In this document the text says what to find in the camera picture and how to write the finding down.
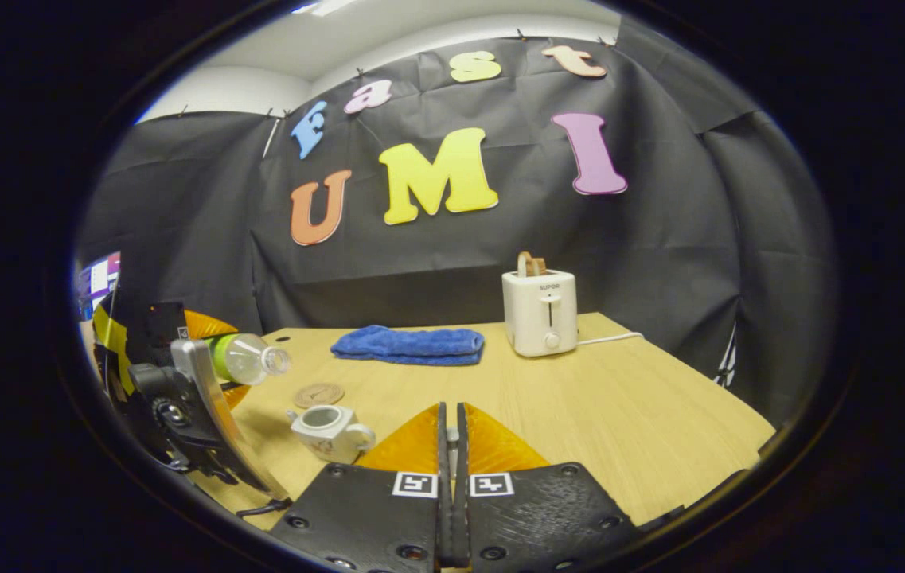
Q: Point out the white toaster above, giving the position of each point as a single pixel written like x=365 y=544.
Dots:
x=540 y=314

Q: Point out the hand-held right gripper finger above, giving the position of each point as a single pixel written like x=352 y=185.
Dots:
x=462 y=509
x=443 y=509

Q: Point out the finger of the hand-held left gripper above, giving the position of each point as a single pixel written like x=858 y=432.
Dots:
x=209 y=326
x=236 y=394

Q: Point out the computer monitor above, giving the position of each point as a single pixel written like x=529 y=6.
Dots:
x=98 y=282

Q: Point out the round brown coaster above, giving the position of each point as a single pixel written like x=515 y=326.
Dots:
x=318 y=395

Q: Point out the green label water bottle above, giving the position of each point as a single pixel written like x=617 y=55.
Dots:
x=249 y=358

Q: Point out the white teacup lid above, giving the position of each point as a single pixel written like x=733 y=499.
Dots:
x=452 y=436

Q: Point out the bread slice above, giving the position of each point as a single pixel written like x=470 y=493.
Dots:
x=532 y=264

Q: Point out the black backdrop cloth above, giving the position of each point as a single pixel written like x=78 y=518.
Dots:
x=659 y=239

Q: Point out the blue folded towel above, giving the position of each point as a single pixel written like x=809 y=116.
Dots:
x=408 y=344

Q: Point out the ceiling light panel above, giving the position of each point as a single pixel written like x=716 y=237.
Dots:
x=325 y=6

